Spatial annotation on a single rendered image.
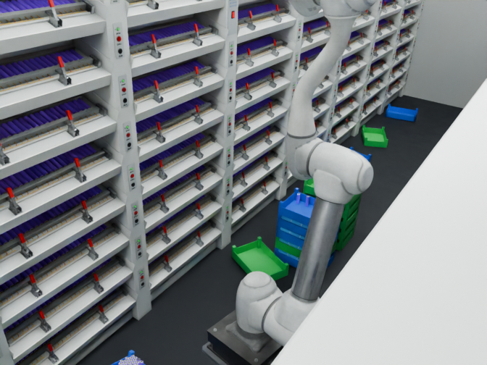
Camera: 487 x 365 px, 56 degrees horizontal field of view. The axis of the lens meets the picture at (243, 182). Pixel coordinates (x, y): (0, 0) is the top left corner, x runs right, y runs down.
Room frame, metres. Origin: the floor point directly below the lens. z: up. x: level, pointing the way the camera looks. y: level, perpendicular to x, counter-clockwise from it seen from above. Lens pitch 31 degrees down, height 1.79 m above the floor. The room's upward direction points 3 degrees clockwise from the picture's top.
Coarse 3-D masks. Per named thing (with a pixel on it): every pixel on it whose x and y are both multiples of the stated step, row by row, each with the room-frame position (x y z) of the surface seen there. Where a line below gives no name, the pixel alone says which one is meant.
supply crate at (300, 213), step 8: (296, 192) 2.30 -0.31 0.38; (288, 200) 2.25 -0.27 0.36; (304, 200) 2.28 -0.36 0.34; (312, 200) 2.26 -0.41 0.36; (280, 208) 2.15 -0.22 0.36; (288, 208) 2.21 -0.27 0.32; (296, 208) 2.22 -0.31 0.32; (304, 208) 2.22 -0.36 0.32; (312, 208) 2.22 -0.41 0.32; (288, 216) 2.12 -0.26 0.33; (296, 216) 2.09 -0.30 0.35; (304, 216) 2.07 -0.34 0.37; (304, 224) 2.06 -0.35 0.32
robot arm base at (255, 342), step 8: (232, 328) 1.31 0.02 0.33; (240, 328) 1.27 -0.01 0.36; (240, 336) 1.26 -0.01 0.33; (248, 336) 1.25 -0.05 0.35; (256, 336) 1.24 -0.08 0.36; (264, 336) 1.25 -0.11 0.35; (248, 344) 1.23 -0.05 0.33; (256, 344) 1.23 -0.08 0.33; (264, 344) 1.23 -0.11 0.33; (256, 352) 1.20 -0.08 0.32
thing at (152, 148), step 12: (204, 96) 2.28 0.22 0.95; (216, 108) 2.22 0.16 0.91; (204, 120) 2.10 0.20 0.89; (216, 120) 2.16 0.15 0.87; (168, 132) 1.92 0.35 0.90; (180, 132) 1.95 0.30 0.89; (192, 132) 2.00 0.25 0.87; (144, 144) 1.79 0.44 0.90; (156, 144) 1.81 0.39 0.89; (168, 144) 1.86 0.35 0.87; (144, 156) 1.74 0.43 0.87
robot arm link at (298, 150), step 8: (288, 136) 1.45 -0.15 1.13; (312, 136) 1.43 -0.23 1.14; (288, 144) 1.44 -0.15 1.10; (296, 144) 1.42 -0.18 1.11; (304, 144) 1.42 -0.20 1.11; (312, 144) 1.41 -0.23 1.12; (288, 152) 1.44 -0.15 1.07; (296, 152) 1.41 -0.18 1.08; (304, 152) 1.40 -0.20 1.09; (288, 160) 1.44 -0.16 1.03; (296, 160) 1.41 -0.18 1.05; (304, 160) 1.38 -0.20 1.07; (296, 168) 1.41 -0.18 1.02; (304, 168) 1.38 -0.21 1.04; (296, 176) 1.43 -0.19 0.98; (304, 176) 1.42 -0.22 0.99
